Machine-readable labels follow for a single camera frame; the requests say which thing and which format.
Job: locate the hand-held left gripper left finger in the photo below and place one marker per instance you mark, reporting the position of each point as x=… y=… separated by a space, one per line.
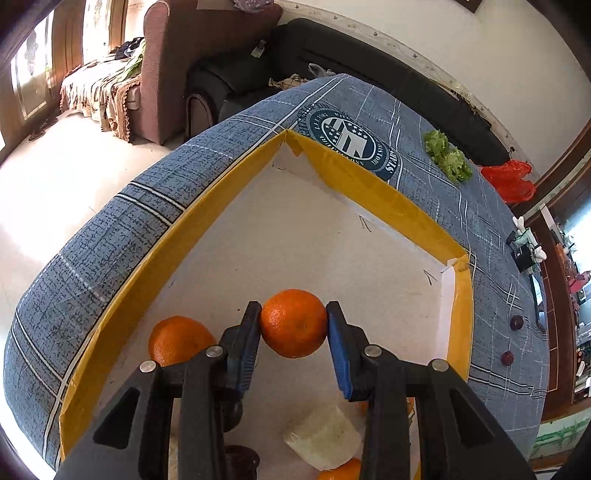
x=244 y=346

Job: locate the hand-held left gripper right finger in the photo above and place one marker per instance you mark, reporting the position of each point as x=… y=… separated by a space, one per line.
x=339 y=350

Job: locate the orange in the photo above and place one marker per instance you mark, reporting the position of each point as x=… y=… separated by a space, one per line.
x=341 y=470
x=294 y=323
x=178 y=339

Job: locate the dark purple plum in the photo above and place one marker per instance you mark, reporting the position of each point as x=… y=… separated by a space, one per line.
x=234 y=417
x=516 y=322
x=508 y=357

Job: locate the dark red bumpy fruit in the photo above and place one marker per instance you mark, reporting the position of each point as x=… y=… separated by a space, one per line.
x=241 y=462

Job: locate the white work mat yellow border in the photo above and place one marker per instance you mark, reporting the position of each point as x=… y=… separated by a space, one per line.
x=323 y=230

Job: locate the black square box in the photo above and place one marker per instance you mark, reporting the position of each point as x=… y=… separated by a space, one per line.
x=524 y=259

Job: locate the black smartphone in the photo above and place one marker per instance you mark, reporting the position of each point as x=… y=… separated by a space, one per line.
x=538 y=295

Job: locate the brown wooden counter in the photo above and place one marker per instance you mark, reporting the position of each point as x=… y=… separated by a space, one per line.
x=556 y=323

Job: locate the white work glove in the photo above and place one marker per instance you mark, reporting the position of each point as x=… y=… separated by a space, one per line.
x=535 y=251
x=521 y=226

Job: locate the green lettuce leaf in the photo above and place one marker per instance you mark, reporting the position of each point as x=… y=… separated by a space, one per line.
x=445 y=154

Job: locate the green patterned board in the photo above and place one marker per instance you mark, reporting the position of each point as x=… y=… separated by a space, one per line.
x=561 y=436

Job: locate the red plastic bag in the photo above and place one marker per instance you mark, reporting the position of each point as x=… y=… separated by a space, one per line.
x=508 y=182

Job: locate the beige crumpled cloth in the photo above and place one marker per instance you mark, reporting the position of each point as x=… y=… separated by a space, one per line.
x=286 y=83

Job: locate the clear plastic bag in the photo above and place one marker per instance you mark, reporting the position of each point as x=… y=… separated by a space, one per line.
x=321 y=71

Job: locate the brown armchair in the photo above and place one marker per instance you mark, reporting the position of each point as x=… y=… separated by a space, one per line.
x=184 y=69

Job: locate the black leather sofa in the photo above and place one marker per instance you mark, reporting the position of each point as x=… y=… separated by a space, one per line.
x=346 y=60

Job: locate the sofa with lace cover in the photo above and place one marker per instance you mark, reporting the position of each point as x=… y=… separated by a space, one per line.
x=101 y=92

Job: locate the dark slippers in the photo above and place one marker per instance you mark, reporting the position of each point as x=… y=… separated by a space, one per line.
x=41 y=129

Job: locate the pink cloth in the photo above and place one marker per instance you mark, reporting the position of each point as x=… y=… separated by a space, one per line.
x=251 y=3

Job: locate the wooden door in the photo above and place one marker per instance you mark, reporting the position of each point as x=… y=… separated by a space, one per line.
x=27 y=69

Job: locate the framed wall picture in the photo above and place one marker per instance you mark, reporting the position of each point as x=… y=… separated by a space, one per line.
x=471 y=3

